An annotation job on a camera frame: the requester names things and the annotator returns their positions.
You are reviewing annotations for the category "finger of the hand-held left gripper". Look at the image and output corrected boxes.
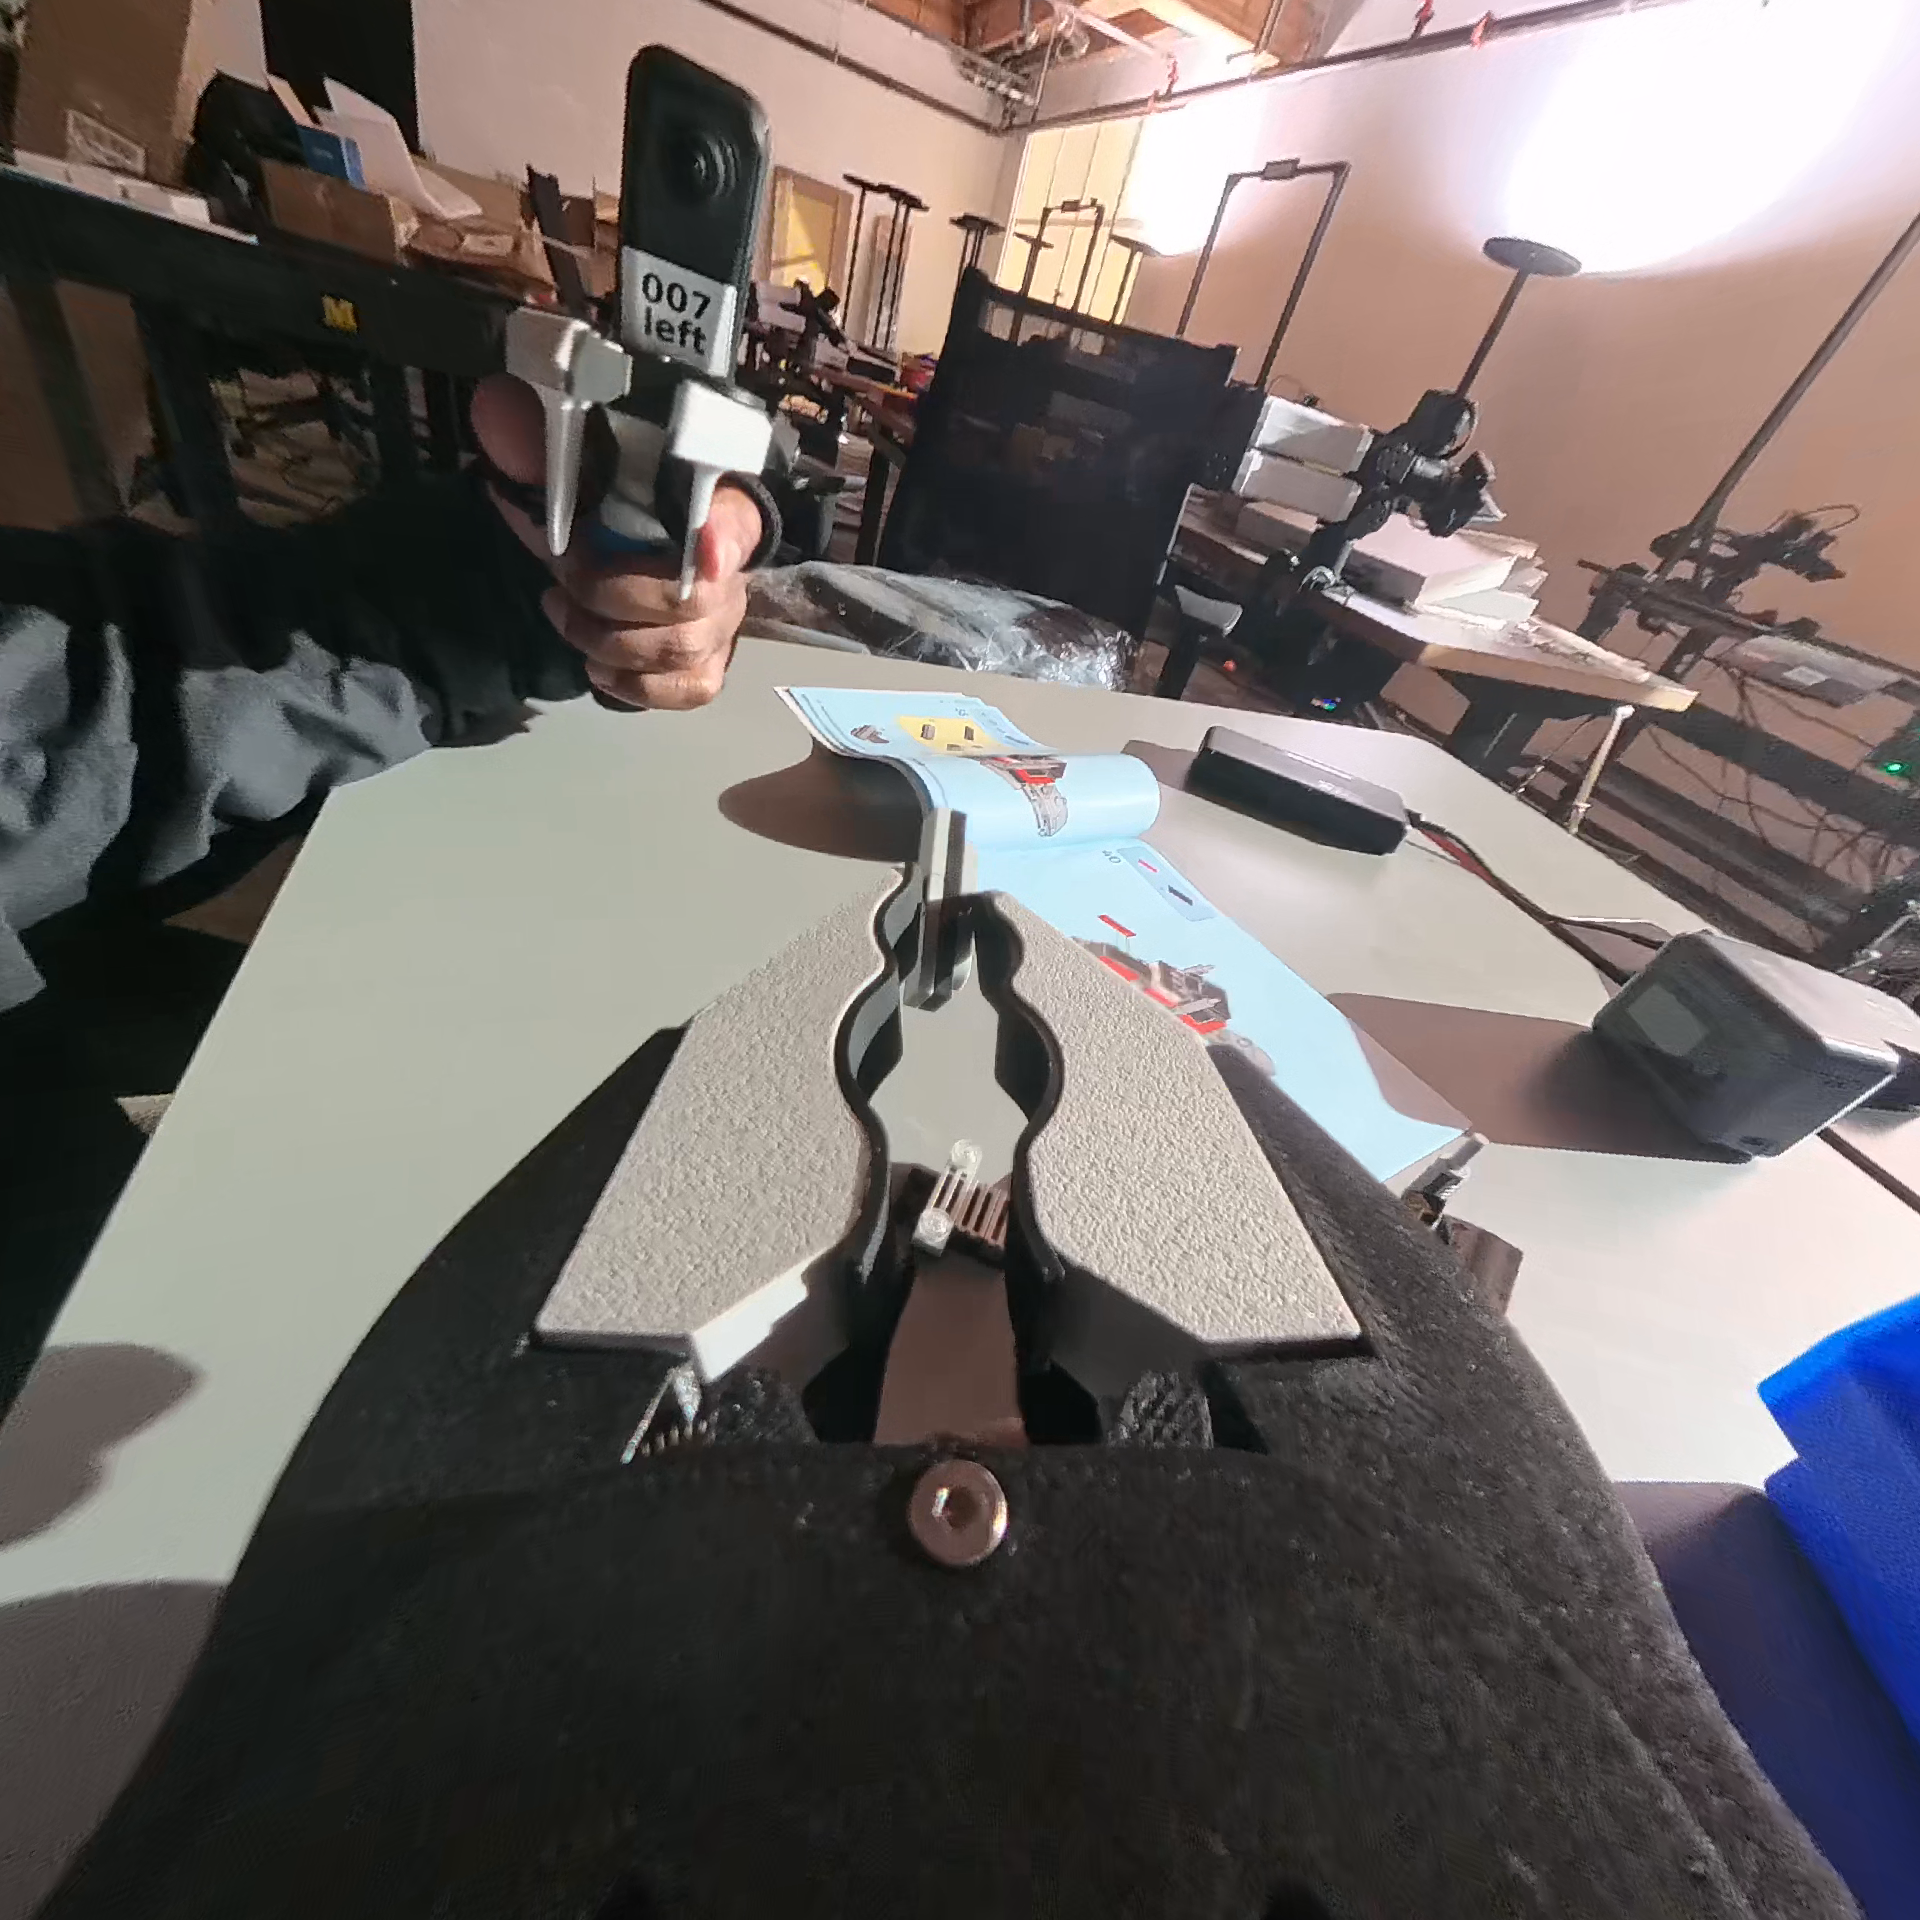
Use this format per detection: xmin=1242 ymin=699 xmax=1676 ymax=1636
xmin=504 ymin=313 xmax=633 ymax=561
xmin=664 ymin=385 xmax=799 ymax=603

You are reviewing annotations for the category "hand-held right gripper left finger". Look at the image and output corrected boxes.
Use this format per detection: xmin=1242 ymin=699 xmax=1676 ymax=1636
xmin=536 ymin=868 xmax=920 ymax=1382

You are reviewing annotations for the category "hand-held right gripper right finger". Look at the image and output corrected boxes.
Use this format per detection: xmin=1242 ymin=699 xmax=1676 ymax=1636
xmin=975 ymin=891 xmax=1369 ymax=1410

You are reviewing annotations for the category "small grey grille brick assembly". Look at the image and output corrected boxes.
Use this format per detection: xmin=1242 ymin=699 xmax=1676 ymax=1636
xmin=907 ymin=1140 xmax=1024 ymax=1260

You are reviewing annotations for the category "black toy brick plate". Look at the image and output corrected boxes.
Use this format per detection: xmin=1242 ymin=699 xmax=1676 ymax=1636
xmin=898 ymin=808 xmax=979 ymax=1012

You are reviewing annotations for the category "person's left forearm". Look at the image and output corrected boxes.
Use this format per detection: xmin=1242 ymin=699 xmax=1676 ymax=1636
xmin=0 ymin=504 xmax=600 ymax=1024

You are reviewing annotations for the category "grey desk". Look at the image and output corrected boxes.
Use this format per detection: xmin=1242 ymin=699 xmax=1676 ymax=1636
xmin=0 ymin=637 xmax=1920 ymax=1804

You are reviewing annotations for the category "black desk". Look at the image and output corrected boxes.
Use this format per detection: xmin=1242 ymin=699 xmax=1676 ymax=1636
xmin=0 ymin=166 xmax=548 ymax=521

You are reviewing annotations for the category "person's left hand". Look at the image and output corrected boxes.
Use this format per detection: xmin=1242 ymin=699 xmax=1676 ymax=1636
xmin=469 ymin=367 xmax=784 ymax=718

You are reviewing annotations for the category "blue instruction booklet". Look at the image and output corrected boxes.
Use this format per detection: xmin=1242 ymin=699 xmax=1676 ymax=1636
xmin=774 ymin=687 xmax=1482 ymax=1190

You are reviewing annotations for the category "black red toy truck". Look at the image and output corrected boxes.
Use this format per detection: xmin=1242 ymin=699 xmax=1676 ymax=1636
xmin=1402 ymin=1163 xmax=1524 ymax=1295

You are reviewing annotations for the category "plastic-wrapped chair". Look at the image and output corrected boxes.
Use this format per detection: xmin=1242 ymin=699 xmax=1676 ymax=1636
xmin=748 ymin=561 xmax=1137 ymax=697

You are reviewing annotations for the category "black storage rack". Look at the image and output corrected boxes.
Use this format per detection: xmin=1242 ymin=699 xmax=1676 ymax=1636
xmin=881 ymin=273 xmax=1243 ymax=649

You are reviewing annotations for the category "black monitor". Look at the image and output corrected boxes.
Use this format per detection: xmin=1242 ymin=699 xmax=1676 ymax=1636
xmin=261 ymin=0 xmax=419 ymax=119

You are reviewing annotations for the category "black power bank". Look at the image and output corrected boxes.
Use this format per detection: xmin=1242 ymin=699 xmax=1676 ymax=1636
xmin=1187 ymin=725 xmax=1414 ymax=855

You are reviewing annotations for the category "large cardboard box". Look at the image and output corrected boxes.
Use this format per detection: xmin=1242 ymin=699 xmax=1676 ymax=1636
xmin=0 ymin=0 xmax=211 ymax=166

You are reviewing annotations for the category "black box device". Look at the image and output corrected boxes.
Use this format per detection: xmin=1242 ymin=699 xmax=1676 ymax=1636
xmin=1590 ymin=927 xmax=1908 ymax=1163

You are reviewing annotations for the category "white cardboard box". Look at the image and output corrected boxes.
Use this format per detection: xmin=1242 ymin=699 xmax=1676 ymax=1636
xmin=1230 ymin=448 xmax=1359 ymax=523
xmin=1249 ymin=392 xmax=1377 ymax=468

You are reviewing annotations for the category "wooden table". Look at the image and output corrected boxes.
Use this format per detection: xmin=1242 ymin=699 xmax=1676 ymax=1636
xmin=1176 ymin=498 xmax=1702 ymax=768

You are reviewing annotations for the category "blue plastic bin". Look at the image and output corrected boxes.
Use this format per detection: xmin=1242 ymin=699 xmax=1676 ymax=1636
xmin=1625 ymin=1295 xmax=1920 ymax=1920

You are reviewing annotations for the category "black floor lamp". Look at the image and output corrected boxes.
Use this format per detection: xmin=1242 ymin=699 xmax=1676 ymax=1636
xmin=1453 ymin=239 xmax=1587 ymax=409

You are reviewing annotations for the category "black cable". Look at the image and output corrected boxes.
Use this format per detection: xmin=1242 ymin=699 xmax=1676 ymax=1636
xmin=1402 ymin=814 xmax=1676 ymax=976

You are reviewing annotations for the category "black frame stand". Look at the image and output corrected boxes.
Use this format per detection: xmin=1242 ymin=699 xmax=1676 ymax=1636
xmin=1176 ymin=156 xmax=1356 ymax=394

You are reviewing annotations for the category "black camera rig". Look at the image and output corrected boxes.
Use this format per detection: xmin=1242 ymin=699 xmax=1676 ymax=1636
xmin=1581 ymin=504 xmax=1852 ymax=664
xmin=1291 ymin=390 xmax=1502 ymax=590

